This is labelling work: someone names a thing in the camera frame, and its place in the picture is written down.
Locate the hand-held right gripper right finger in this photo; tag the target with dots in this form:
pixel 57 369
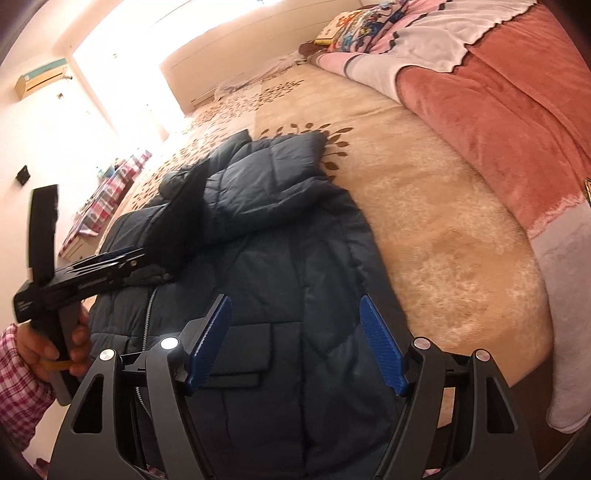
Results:
pixel 381 346

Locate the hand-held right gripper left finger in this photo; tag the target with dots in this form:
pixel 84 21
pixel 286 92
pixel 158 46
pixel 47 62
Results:
pixel 210 339

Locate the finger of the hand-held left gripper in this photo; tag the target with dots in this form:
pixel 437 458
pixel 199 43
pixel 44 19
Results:
pixel 115 254
pixel 124 279

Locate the dark navy puffer jacket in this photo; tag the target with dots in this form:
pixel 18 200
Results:
pixel 277 258

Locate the person's left forearm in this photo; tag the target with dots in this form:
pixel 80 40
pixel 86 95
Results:
pixel 18 392

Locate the person's left hand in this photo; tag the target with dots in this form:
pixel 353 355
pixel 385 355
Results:
pixel 32 344

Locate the white nightstand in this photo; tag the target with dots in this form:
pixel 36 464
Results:
pixel 78 244

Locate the bedside cabinet with plaid cloth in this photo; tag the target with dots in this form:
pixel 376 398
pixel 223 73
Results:
pixel 108 194

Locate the beige leaf pattern blanket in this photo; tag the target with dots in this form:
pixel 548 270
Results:
pixel 438 221

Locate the white sheer cloth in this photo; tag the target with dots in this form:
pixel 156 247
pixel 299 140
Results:
pixel 249 76

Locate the white headboard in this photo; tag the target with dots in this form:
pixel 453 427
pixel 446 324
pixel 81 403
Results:
pixel 231 60

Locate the coral pink fleece blanket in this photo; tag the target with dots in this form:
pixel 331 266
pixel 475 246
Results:
pixel 508 101

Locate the brown plush toy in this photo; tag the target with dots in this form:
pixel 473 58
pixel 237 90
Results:
pixel 311 53

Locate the yellow flat item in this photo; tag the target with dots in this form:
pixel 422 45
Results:
pixel 327 40

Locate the colourful printed pillow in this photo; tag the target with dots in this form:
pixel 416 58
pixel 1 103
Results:
pixel 369 27

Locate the black wall socket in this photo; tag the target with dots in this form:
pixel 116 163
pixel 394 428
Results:
pixel 22 175

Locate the wall air conditioner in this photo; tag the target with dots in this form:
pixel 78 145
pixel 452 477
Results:
pixel 41 76

